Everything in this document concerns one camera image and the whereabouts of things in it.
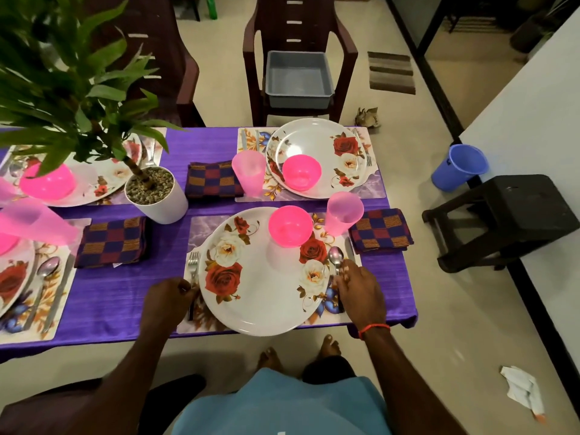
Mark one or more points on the black stool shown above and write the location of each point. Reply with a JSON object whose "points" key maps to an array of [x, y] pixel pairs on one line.
{"points": [[516, 208]]}

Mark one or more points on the purple tablecloth table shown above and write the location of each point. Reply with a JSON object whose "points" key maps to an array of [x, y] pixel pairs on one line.
{"points": [[136, 294]]}

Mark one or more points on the person's right hand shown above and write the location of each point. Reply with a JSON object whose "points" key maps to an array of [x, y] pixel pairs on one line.
{"points": [[362, 294]]}

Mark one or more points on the crumpled white paper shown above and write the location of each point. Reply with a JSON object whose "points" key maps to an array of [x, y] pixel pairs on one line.
{"points": [[521, 389]]}

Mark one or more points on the steel spoon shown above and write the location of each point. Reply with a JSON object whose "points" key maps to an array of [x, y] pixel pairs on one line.
{"points": [[47, 265], [336, 256]]}

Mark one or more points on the grey plastic tray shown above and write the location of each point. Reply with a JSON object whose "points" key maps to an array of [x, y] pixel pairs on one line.
{"points": [[299, 81]]}

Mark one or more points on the brown paper bag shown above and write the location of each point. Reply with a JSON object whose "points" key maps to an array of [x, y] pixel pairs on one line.
{"points": [[367, 118]]}

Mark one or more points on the red wrist thread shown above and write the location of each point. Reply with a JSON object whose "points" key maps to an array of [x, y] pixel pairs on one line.
{"points": [[374, 329]]}

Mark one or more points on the person's dark trousers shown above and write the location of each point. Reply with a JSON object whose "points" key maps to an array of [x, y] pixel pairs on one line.
{"points": [[328, 368]]}

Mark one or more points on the brown plastic chair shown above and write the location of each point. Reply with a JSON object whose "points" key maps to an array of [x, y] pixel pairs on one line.
{"points": [[154, 49], [54, 407], [299, 22]]}

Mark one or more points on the person's left foot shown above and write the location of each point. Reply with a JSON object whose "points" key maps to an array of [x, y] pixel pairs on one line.
{"points": [[269, 359]]}

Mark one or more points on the person's right forearm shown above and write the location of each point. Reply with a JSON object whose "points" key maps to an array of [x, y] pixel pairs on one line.
{"points": [[412, 385]]}

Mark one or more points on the person's teal t-shirt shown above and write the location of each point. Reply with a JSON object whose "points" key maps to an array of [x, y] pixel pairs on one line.
{"points": [[281, 407]]}

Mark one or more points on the pink plastic bowl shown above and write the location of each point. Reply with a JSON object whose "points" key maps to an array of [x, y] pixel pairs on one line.
{"points": [[290, 224], [5, 243], [302, 172]]}

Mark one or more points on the person's left hand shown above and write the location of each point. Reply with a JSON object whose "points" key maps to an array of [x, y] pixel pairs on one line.
{"points": [[168, 308]]}

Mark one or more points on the striped brown rug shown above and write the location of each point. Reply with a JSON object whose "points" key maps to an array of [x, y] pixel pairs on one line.
{"points": [[391, 72]]}

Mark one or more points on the person's left forearm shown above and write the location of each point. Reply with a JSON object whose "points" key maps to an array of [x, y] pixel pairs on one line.
{"points": [[118, 385]]}

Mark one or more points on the steel table knife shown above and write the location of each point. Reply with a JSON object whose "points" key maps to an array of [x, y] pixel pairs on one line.
{"points": [[352, 249]]}

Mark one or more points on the blue plastic bucket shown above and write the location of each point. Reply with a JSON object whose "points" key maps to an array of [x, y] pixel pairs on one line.
{"points": [[458, 167]]}

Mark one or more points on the person's foot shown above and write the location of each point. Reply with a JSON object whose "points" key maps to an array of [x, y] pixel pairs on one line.
{"points": [[269, 359], [330, 347]]}

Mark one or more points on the green plant in white pot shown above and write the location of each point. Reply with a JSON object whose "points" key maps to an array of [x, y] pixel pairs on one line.
{"points": [[163, 204]]}

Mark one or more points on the person's right foot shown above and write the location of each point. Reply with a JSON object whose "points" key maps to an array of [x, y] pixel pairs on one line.
{"points": [[330, 347]]}

